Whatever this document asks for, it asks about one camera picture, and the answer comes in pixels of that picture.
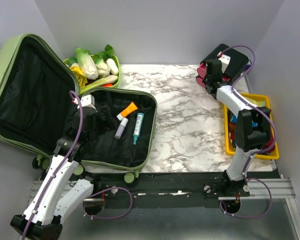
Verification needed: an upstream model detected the white lilac bottle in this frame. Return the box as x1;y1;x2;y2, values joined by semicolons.
114;118;129;140

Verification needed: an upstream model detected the black case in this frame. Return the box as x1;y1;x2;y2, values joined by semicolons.
196;43;249;87

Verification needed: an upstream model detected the yellow blue towel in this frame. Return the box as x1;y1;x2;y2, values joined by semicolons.
227;94;266;125

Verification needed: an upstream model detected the green hard-shell suitcase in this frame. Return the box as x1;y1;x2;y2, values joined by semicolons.
0;33;157;171

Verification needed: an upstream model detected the dark red cloth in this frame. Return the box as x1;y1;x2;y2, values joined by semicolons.
228;124;277;156

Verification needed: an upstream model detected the yellow plastic tray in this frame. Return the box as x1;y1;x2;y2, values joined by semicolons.
223;92;280;161

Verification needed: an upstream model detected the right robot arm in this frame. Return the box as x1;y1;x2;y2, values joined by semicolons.
203;59;271;196

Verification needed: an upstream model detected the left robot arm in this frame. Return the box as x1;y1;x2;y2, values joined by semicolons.
10;103;117;240

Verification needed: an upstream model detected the orange cream tube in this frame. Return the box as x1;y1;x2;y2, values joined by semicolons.
116;102;138;121

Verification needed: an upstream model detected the teal spray bottle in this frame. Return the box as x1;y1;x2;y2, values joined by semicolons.
132;112;145;145

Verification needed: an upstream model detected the celery stalk toy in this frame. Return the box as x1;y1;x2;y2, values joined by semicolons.
85;75;119;90

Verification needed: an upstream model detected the bok choy toy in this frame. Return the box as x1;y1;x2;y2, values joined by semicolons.
92;54;110;78

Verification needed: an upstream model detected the green vegetable basket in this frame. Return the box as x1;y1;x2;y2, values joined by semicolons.
62;54;121;89

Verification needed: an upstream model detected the napa cabbage toy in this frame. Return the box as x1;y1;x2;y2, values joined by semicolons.
74;47;99;80

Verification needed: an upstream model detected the white radish toy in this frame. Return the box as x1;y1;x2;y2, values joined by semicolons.
106;58;119;75

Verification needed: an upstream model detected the yellow cabbage toy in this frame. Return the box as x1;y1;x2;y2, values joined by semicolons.
70;62;88;88

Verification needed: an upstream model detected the green leafy vegetable toy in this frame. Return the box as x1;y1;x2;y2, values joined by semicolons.
96;44;115;61

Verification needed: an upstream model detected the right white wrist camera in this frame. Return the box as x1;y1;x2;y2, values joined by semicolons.
217;51;231;73

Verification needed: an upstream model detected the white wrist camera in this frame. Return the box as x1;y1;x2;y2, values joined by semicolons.
80;94;96;109
217;51;231;73

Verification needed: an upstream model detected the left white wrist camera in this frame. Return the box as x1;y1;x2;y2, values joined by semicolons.
80;94;96;109

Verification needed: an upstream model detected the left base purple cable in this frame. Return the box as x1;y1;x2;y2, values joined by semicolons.
82;186;134;221

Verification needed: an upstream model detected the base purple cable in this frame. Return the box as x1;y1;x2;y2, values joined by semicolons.
82;186;134;221
219;177;274;220

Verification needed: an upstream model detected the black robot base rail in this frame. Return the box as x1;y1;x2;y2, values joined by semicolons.
83;171;250;209

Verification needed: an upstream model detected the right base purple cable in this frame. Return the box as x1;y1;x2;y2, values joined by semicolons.
219;177;274;220

